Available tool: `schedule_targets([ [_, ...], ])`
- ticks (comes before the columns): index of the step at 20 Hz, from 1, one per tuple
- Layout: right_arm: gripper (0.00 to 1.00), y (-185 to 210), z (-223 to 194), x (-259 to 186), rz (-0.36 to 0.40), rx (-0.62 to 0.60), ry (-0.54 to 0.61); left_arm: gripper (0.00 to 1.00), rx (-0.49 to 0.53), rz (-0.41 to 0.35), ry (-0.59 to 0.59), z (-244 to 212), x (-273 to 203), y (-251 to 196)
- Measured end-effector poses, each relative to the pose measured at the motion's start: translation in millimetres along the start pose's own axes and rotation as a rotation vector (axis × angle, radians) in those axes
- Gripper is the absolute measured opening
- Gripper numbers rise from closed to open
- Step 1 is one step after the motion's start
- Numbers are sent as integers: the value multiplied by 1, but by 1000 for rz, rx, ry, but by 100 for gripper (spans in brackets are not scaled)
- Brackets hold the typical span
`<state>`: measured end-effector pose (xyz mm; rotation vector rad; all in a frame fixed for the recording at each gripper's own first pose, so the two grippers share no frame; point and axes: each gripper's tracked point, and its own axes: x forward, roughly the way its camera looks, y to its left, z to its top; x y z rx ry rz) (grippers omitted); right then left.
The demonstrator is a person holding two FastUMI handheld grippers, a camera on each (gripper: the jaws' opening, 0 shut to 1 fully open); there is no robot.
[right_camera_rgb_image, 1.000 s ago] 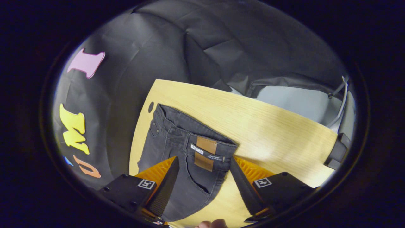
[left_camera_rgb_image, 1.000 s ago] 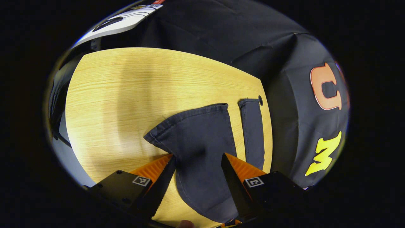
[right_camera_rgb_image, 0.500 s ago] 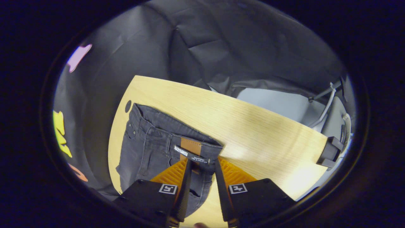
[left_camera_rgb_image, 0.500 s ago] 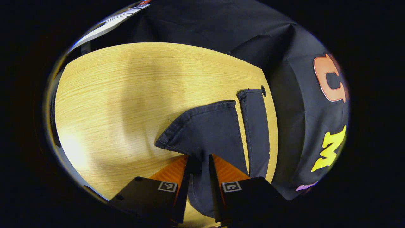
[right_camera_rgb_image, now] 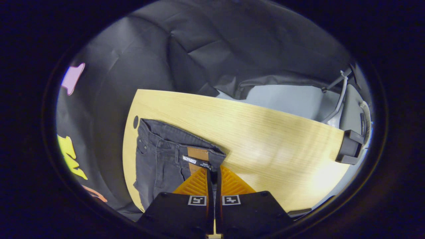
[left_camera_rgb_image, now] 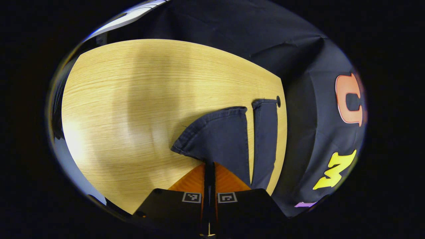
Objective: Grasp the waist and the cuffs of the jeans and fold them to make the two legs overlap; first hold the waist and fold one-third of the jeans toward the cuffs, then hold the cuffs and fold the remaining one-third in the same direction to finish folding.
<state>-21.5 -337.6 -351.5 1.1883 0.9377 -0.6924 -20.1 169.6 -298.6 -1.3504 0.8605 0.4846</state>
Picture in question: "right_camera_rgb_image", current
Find black backdrop cloth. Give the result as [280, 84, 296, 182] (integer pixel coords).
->
[56, 0, 358, 221]

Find black jeans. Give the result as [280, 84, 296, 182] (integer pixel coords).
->
[133, 119, 227, 211]

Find grey office chair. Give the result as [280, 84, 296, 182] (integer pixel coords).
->
[320, 67, 373, 141]

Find black table clamp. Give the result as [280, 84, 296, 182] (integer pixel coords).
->
[335, 130, 365, 165]

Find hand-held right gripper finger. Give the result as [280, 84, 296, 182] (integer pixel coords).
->
[138, 166, 215, 238]
[215, 165, 295, 238]

